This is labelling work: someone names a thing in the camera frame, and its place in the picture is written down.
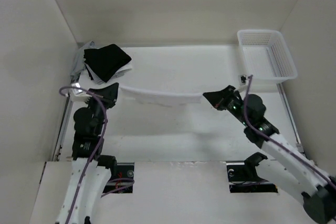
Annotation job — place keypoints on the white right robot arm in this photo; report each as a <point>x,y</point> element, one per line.
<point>278,161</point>

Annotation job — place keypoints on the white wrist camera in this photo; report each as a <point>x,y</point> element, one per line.
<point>77,94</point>
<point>243,83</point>

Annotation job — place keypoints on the white plastic basket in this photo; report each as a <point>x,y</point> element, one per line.
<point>266,56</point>

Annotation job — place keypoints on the folded white tank top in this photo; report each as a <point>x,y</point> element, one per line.
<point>122,70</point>

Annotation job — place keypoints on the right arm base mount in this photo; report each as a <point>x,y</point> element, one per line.
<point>243,178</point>

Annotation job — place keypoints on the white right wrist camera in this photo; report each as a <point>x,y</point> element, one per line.
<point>243,83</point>

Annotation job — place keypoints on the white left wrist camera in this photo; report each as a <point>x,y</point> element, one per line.
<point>77,94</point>

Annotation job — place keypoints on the white tank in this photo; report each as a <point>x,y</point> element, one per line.
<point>122,70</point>
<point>160,97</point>

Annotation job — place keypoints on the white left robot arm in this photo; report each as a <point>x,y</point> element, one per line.
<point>90,170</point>

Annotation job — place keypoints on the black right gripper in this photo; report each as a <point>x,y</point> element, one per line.
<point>219,98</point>

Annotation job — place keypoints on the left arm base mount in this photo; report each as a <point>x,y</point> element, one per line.
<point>121,179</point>

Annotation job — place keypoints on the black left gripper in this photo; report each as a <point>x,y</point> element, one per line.
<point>107,94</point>

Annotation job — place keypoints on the folded grey tank top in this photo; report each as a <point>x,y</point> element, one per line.
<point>78,64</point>

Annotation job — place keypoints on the folded black tank top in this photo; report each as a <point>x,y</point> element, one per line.
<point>103,63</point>

